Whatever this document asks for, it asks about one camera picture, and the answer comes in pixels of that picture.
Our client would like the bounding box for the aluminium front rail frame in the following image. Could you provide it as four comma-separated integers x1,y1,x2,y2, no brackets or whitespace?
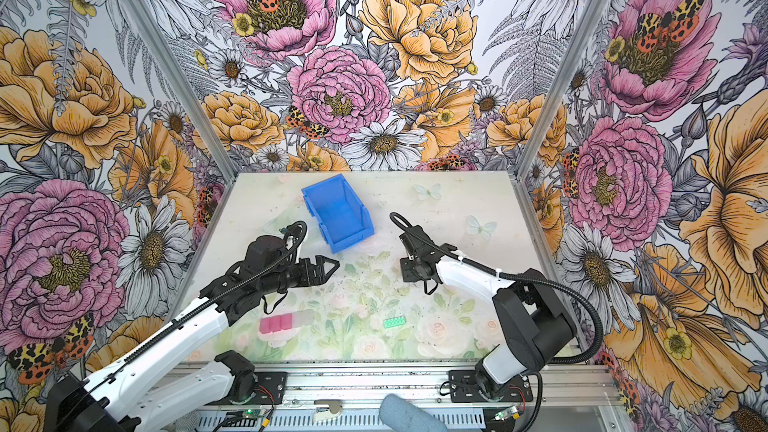
157,362,632,431

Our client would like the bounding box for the right aluminium corner post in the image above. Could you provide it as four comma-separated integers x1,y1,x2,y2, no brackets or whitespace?
514,0,611,182

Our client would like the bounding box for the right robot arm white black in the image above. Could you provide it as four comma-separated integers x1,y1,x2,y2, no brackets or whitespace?
400,224,583,401

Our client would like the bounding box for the blue plastic bin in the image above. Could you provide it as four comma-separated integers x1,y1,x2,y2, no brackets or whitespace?
302,174,375,253

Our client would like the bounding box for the aluminium corner post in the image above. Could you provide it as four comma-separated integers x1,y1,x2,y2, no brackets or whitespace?
119,0,238,185
514,0,611,182

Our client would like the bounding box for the black corrugated cable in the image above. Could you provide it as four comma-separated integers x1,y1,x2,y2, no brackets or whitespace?
388,211,604,365
77,220,309,385

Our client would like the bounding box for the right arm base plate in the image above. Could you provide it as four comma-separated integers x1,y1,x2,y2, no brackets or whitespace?
440,369,534,404

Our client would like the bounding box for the green toy brick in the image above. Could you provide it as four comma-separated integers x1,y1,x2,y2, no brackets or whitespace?
382,316,407,329

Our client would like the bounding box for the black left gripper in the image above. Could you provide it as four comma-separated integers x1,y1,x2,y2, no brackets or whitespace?
261,256,339,294

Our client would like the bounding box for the right black corrugated cable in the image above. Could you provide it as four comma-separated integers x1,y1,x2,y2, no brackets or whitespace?
388,211,604,365

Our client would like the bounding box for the left aluminium corner post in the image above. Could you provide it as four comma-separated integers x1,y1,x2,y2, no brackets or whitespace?
119,0,238,185

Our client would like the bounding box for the pink translucent block strip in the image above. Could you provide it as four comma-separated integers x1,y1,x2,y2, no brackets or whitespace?
259,310,315,335

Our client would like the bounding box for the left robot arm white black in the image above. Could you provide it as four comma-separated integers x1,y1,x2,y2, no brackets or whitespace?
43,236,340,431

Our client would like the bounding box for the grey blue padded cylinder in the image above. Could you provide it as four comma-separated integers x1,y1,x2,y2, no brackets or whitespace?
378,394,448,432

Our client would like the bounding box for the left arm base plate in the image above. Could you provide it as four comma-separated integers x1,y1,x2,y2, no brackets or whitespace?
227,371,288,406

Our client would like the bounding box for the left black corrugated cable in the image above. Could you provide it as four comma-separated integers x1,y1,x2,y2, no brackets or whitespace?
77,220,309,385

